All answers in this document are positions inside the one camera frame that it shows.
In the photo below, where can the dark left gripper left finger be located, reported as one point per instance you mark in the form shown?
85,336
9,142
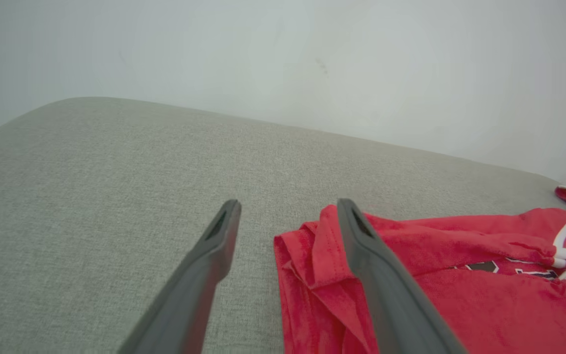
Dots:
189,305

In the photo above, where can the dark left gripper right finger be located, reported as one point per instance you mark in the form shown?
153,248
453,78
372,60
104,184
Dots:
396,309

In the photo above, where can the red Bulls basketball jersey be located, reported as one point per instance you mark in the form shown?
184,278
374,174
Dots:
484,319

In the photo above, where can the grey fabric sofa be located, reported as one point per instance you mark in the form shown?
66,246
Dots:
91,196

